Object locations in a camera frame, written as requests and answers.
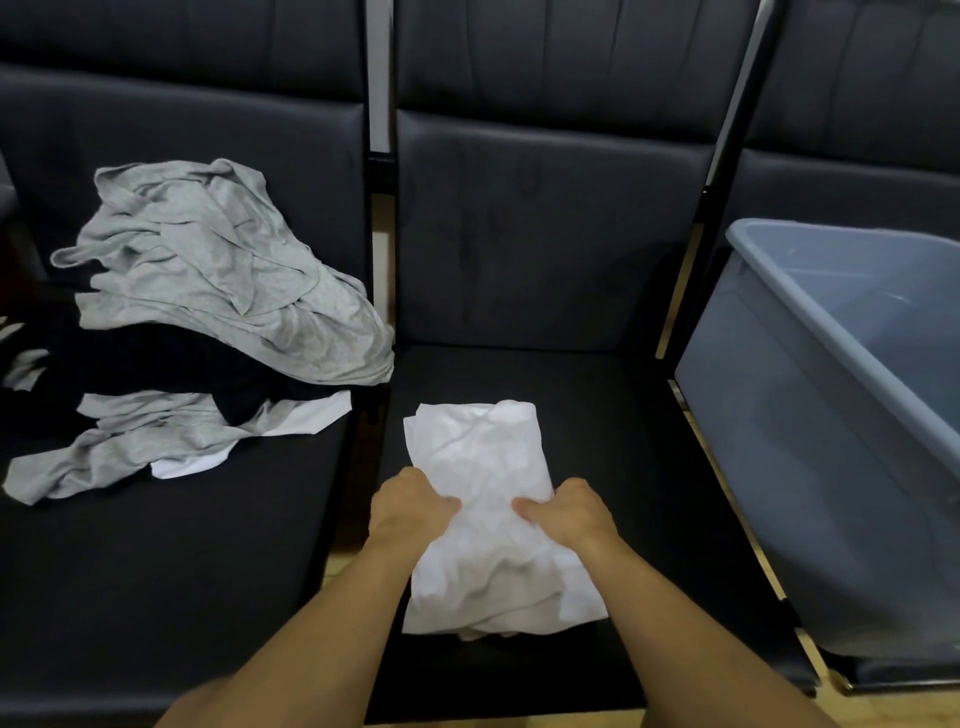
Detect person's right hand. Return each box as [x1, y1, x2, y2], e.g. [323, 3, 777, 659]
[512, 477, 622, 556]

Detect person's left hand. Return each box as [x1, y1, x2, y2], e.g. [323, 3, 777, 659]
[367, 466, 463, 560]

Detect white garment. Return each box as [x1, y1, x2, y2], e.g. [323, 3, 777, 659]
[401, 399, 610, 643]

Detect blue-grey plastic bin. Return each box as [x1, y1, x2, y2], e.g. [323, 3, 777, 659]
[674, 217, 960, 665]

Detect grey tank top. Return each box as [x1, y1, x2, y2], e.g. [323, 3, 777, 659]
[2, 389, 354, 508]

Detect person's right forearm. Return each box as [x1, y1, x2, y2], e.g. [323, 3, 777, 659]
[584, 532, 838, 728]

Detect person's left forearm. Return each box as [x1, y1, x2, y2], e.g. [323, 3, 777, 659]
[153, 536, 421, 728]

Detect black leather bench chair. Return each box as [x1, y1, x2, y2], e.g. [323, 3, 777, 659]
[659, 0, 960, 691]
[363, 0, 819, 725]
[0, 0, 376, 728]

